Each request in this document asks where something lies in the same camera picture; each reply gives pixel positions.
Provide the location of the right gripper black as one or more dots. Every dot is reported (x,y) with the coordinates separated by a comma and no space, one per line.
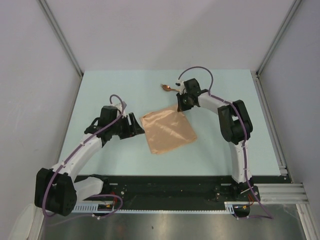
(181,106)

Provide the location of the aluminium frame post left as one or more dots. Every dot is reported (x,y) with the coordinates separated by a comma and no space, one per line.
(53,23)

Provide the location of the aluminium frame post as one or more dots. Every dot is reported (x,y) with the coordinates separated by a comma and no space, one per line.
(53,23)
(295,6)

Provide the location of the aluminium cross rail front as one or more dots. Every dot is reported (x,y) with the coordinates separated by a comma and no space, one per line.
(282,193)

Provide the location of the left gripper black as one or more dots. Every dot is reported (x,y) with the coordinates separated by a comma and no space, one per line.
(132,129)

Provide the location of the aluminium frame rail right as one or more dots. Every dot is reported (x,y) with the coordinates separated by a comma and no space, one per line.
(278,150)

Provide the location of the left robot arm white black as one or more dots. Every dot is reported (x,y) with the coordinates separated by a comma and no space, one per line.
(56,188)

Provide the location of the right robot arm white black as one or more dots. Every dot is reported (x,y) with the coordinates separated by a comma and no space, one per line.
(234,121)

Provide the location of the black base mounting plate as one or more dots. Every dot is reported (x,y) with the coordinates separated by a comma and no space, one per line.
(180,193)

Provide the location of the aluminium frame post right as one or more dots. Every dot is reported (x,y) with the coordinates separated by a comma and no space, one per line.
(295,6)

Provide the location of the peach satin napkin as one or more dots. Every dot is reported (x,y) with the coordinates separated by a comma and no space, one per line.
(167,129)

